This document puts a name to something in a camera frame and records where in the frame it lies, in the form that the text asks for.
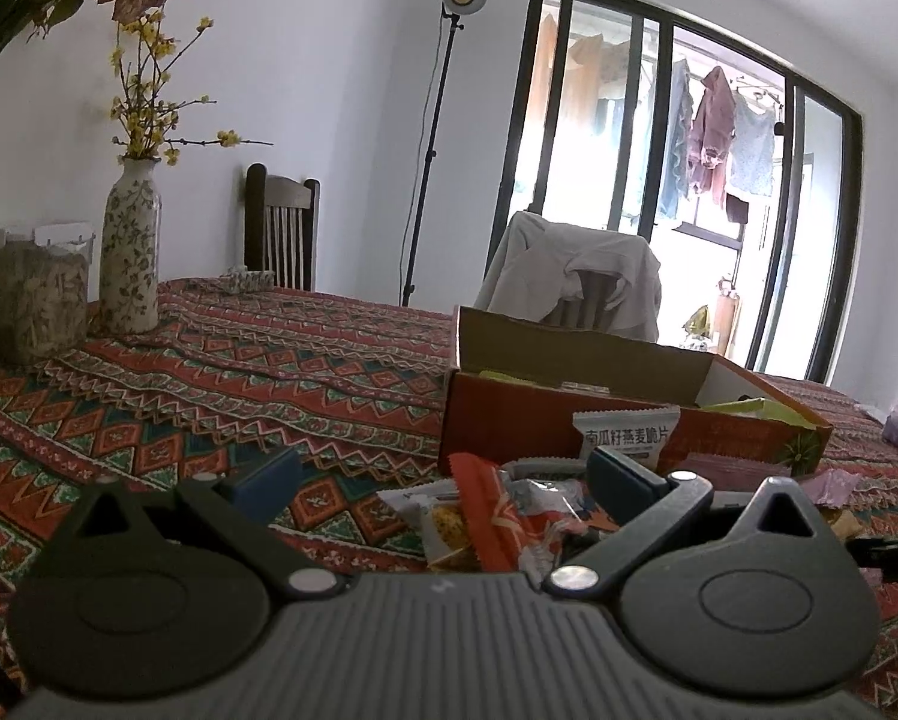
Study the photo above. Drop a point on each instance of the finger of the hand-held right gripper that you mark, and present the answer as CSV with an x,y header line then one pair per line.
x,y
895,556

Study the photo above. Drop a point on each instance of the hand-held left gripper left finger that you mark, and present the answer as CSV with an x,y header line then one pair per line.
x,y
265,480

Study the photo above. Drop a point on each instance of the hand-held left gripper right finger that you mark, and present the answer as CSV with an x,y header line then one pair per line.
x,y
621,481

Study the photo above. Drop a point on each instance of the orange cardboard box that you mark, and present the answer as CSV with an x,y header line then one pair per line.
x,y
509,420

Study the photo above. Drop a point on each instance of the pile of snack packets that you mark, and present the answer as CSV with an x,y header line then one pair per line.
x,y
494,510

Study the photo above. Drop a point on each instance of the yellow bag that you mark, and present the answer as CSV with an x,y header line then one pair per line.
x,y
698,321

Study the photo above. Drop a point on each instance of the chair under jacket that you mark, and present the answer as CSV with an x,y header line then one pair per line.
x,y
587,304

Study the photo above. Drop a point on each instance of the wooden board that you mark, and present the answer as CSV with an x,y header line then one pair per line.
x,y
727,319

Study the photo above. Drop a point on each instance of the patterned tissue box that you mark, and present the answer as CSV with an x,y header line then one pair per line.
x,y
248,280

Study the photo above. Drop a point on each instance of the white jacket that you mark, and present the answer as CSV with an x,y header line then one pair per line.
x,y
531,270

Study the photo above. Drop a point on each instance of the dark wooden chair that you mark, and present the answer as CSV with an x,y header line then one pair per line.
x,y
257,225

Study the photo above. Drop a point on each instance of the floral ceramic vase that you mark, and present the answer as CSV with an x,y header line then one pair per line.
x,y
130,255

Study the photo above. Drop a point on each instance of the hanging dark cloth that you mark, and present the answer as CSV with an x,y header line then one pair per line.
x,y
737,208

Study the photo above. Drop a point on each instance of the clear storage jar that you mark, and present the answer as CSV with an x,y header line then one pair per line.
x,y
29,300

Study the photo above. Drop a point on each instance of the hanging blue pants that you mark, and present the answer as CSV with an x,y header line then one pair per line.
x,y
677,142

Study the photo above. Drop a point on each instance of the hanging light blue shirt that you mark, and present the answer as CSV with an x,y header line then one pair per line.
x,y
752,150

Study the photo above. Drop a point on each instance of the hanging maroon shirt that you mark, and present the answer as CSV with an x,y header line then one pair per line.
x,y
711,135

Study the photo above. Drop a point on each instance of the black light stand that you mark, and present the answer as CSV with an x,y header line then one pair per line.
x,y
430,150

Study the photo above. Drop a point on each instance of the yellow flower branches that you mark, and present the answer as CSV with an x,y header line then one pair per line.
x,y
145,105

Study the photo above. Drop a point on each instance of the hanging beige shirt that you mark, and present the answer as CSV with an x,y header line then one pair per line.
x,y
599,60

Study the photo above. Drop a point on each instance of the black sliding door frame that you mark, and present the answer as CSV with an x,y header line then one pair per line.
x,y
786,240

